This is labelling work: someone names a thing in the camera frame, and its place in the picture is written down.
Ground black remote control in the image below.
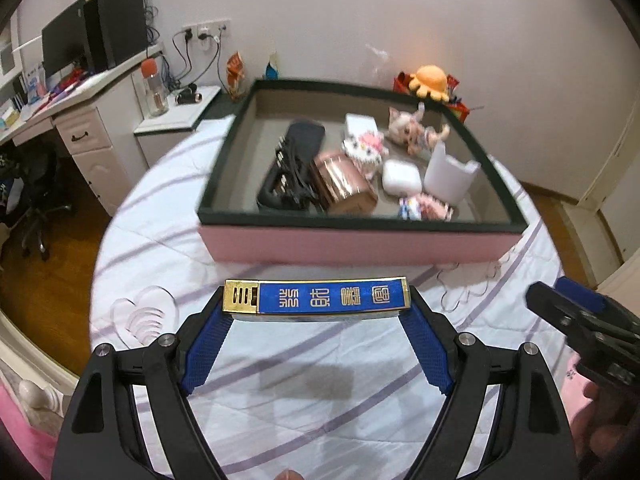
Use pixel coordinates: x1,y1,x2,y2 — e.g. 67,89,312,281
256,119,327,211

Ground dark-topped low bench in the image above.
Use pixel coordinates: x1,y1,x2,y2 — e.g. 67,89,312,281
192,87,251,131

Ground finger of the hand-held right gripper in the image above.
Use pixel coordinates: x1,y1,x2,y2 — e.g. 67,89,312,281
525,281,601,334
556,276,640,333

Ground rose-gold jar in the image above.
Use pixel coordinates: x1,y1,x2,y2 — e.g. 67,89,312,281
312,150,379,215

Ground white glass-door cabinet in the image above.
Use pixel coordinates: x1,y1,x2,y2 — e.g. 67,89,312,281
0,25,23,78

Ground white charger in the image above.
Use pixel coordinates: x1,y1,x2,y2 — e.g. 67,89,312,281
344,113,378,141

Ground orange octopus plush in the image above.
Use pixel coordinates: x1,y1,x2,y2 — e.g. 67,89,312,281
407,65,449,101

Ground red papers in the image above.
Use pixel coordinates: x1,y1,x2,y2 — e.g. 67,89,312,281
50,67,93,96

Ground white wall outlet strip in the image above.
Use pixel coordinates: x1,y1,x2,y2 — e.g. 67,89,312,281
181,17,232,36

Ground pink box with dark rim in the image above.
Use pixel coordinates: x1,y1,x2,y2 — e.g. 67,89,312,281
196,77,530,267

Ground red storage box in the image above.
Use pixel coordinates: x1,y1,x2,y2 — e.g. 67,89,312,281
393,72,471,121

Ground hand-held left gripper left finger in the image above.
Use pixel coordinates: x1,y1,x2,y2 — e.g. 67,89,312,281
51,285,236,480

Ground white door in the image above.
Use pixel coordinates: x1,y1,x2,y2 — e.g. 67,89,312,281
575,112,640,271

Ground black computer tower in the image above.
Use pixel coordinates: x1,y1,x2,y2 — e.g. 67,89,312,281
82,0,150,75

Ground pink cat block figure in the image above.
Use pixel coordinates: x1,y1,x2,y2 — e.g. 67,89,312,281
341,130,386,178

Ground white earbuds case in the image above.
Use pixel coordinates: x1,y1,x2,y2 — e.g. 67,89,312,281
381,159,423,196

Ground black office chair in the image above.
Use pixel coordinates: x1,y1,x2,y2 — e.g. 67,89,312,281
0,142,73,261

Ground white plastic cup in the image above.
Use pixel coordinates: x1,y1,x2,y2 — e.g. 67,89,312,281
422,140,482,206

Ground black monitor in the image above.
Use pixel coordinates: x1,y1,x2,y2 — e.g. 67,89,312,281
41,7,88,78

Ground orange snack bag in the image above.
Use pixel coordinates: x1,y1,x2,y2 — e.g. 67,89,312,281
226,52,247,98

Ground cream bed frame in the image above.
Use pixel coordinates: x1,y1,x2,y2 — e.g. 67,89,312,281
0,305,83,426

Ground clear plastic bag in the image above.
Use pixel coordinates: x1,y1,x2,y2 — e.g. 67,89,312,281
364,42,401,93

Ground pink printed bedding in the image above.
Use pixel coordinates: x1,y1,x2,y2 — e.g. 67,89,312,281
0,380,61,480

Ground white desk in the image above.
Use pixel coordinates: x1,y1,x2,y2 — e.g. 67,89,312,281
0,42,166,218

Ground white low cabinet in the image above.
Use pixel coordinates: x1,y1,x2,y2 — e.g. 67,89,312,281
132,85,222,171

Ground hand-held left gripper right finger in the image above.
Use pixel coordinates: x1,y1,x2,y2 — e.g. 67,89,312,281
400,285,581,480

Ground blue white carton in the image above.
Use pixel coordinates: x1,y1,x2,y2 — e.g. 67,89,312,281
27,62,46,103

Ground black power cable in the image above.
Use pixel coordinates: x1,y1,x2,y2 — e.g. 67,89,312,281
172,30,211,91

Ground red-capped water bottle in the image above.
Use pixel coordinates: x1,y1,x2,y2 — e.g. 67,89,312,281
140,58,170,118

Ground pastel building block toy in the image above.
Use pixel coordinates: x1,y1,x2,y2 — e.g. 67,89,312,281
397,192,455,221

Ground blue gold lighter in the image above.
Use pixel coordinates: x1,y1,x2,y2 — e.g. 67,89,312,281
222,276,412,322

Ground pink pig doll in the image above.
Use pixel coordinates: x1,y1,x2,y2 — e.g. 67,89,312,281
389,102,451,157

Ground black hair clip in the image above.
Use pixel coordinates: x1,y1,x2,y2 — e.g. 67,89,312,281
272,135,318,203

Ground person's right hand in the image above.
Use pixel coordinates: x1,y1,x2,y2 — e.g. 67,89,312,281
570,381,640,480

